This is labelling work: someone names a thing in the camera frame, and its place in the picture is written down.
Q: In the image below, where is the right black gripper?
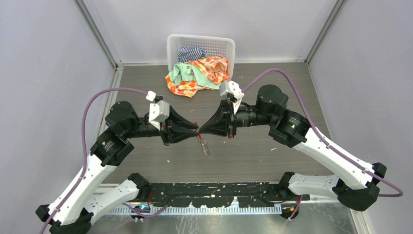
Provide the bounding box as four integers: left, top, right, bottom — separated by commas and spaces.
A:
199, 97, 275, 138

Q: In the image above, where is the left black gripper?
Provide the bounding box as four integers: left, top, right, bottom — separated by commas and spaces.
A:
124, 105, 199, 145

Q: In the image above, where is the metal keyring holder red handle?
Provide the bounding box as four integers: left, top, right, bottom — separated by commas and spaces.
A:
196, 127, 210, 156

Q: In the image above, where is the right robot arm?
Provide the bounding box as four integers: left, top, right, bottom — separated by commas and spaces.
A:
199, 81, 387, 211

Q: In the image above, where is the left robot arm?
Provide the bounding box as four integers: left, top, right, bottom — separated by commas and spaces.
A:
36, 100, 198, 234

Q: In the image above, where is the orange floral cloth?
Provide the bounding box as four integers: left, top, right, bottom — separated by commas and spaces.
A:
165, 56, 230, 98

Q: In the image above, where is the mint green cloth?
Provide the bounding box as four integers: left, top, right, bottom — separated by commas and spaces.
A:
166, 62, 219, 90

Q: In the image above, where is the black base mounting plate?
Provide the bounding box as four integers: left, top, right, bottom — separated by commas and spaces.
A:
132, 182, 299, 208

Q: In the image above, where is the blue striped cloth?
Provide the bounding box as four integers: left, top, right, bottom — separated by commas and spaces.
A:
178, 47, 206, 62

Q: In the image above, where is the white plastic laundry basket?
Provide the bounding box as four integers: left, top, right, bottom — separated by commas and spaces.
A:
167, 34, 236, 78

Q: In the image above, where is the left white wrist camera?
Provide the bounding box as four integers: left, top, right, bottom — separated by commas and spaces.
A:
146, 91, 170, 130

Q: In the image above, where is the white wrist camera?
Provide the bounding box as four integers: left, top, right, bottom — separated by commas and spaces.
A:
146, 91, 170, 130
219, 80, 244, 114

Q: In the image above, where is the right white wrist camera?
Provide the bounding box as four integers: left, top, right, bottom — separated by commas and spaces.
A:
219, 80, 244, 114

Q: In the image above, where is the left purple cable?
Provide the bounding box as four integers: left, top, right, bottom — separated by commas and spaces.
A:
38, 87, 175, 234

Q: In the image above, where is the purple cable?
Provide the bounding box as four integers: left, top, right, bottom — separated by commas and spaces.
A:
241, 68, 404, 220
38, 87, 175, 234

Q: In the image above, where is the white slotted cable duct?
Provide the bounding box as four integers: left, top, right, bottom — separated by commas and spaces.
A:
107, 204, 282, 215

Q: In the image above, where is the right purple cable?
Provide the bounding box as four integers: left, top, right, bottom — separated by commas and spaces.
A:
241, 68, 404, 220

